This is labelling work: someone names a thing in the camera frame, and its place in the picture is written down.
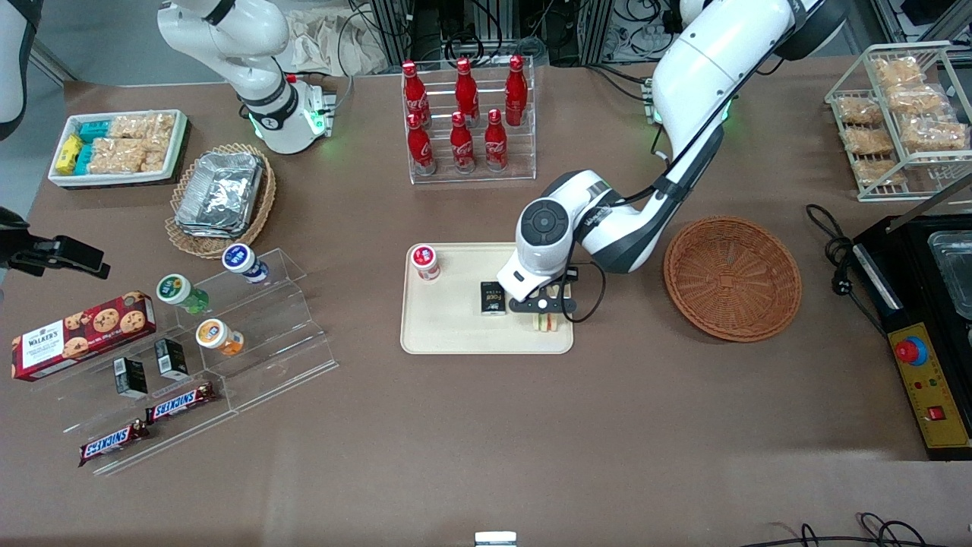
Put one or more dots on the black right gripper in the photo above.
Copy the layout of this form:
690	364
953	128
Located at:
32	253

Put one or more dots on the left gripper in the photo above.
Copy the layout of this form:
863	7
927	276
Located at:
572	273

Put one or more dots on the triangular sandwich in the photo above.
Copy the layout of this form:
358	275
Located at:
545	324

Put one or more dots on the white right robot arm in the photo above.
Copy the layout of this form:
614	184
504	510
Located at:
250	38

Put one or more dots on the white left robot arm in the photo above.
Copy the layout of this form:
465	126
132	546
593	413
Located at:
721	53

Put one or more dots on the beige plastic tray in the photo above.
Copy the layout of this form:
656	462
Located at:
456	334

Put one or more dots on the brown wicker basket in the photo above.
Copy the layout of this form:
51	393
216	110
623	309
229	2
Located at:
733	281

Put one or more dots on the light woven oval basket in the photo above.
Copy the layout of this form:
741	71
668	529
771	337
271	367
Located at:
262	197

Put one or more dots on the small black box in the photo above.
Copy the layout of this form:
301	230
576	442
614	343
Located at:
130	377
171	359
493	300

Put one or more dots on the red Walkers cookie box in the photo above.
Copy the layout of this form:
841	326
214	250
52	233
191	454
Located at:
76	338

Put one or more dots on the teal snack pack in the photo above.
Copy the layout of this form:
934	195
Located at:
84	158
94	131

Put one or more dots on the yellow snack pack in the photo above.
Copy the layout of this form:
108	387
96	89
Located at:
70	154

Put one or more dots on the clear bagged rice cracker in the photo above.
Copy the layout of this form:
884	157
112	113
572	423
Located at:
877	171
938	135
118	156
898	72
919	99
859	110
143	126
155	159
869	140

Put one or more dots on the green cap drink bottle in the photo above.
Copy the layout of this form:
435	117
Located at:
176	290

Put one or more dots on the red cap yogurt bottle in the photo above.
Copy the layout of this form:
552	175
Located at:
425	261

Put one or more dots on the clear acrylic bottle rack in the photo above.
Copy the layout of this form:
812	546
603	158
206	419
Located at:
474	176

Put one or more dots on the white rectangular bin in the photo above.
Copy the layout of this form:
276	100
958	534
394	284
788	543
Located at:
176	144

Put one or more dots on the stack of foil trays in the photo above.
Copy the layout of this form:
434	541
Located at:
220	194

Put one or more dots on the orange cap drink bottle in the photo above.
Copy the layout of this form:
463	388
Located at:
216	335

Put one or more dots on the red cola bottle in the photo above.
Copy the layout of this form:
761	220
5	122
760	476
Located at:
516	91
415	91
466	90
462	146
420	148
495	144

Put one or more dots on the blue cap drink bottle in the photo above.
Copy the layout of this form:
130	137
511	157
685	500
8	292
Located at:
241	260

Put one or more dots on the Snickers chocolate bar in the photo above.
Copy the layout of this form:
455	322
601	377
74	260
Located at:
180	403
112	443

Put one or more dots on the clear acrylic stepped display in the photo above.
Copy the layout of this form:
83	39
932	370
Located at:
281	342

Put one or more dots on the small white device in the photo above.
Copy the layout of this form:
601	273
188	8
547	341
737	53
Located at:
495	539

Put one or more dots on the crumpled beige cloth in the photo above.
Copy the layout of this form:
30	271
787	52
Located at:
326	42

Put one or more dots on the black sealing machine yellow panel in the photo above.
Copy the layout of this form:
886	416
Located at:
930	380

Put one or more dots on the aluminium frame post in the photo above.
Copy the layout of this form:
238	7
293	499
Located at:
391	26

